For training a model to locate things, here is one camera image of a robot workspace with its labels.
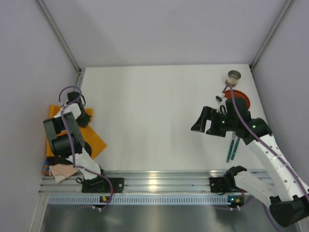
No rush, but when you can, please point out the fork with teal handle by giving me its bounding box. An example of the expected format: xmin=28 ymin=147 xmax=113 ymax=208
xmin=226 ymin=132 xmax=236 ymax=163

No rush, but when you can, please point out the slotted grey cable duct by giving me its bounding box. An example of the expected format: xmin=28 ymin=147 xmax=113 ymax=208
xmin=48 ymin=195 xmax=243 ymax=206

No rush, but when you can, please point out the red round plate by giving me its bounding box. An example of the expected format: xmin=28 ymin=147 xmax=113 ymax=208
xmin=220 ymin=90 xmax=250 ymax=115

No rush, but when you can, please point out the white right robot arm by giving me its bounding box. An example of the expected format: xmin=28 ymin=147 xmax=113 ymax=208
xmin=191 ymin=98 xmax=309 ymax=227

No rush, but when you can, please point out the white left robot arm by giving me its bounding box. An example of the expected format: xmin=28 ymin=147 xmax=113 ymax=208
xmin=43 ymin=91 xmax=107 ymax=190

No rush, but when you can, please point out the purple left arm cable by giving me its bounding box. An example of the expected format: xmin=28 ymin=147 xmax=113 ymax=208
xmin=58 ymin=86 xmax=114 ymax=206

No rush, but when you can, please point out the aluminium mounting rail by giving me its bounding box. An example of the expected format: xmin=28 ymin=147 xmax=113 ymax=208
xmin=39 ymin=170 xmax=225 ymax=194

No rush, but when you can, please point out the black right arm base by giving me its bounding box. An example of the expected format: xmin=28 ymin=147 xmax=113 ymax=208
xmin=209 ymin=177 xmax=241 ymax=195

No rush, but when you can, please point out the orange cartoon mouse towel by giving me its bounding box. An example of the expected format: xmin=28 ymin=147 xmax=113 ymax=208
xmin=42 ymin=104 xmax=108 ymax=184

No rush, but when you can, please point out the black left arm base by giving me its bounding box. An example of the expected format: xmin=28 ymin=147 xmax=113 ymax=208
xmin=76 ymin=177 xmax=125 ymax=193

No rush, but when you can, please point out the metal cup brown base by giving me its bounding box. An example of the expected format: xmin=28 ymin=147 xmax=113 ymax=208
xmin=225 ymin=70 xmax=241 ymax=87

